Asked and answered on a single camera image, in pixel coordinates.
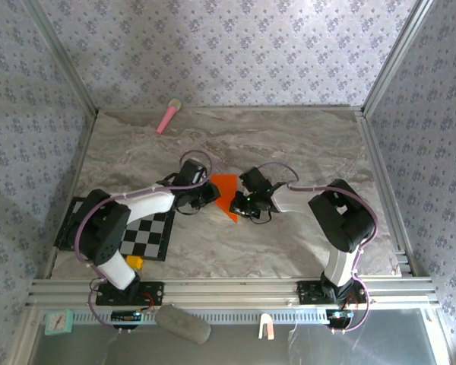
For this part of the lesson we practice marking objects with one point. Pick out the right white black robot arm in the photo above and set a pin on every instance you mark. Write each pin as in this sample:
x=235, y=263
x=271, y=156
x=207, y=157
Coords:
x=338, y=262

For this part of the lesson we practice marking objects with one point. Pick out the black grey checkerboard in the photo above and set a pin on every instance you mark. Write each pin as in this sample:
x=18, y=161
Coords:
x=148, y=235

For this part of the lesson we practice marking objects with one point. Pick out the aluminium side rail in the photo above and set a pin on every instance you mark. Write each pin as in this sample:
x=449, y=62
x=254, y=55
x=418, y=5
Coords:
x=80, y=159
x=387, y=197

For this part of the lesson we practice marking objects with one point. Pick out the yellow toy block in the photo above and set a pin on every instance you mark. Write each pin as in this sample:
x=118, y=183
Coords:
x=135, y=262

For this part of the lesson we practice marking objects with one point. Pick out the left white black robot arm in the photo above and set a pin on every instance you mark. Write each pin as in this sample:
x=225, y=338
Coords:
x=148, y=201

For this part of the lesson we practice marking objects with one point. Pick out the slanted aluminium frame post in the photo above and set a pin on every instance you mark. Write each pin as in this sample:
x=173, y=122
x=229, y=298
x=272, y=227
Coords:
x=395, y=57
x=61, y=57

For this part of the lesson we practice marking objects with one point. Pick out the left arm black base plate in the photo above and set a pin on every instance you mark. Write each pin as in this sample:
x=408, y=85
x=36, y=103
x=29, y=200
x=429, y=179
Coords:
x=152, y=294

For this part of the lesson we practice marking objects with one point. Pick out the long aluminium frame rail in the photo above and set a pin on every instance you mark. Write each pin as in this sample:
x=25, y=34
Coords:
x=232, y=292

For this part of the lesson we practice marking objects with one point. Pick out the pink toy microphone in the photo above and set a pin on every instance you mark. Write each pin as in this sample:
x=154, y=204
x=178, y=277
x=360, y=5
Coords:
x=167, y=118

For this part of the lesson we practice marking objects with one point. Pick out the teal square clock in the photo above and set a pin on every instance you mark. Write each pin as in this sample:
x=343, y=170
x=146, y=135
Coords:
x=59, y=322

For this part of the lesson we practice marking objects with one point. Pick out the white plastic hook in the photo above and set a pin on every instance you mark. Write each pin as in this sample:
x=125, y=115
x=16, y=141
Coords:
x=266, y=323

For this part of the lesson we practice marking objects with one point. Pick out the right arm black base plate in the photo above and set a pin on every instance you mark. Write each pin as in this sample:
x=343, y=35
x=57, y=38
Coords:
x=308, y=292

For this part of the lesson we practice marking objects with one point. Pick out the grey oblong pad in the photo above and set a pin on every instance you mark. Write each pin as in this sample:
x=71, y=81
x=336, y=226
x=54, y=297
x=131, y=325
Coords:
x=182, y=324

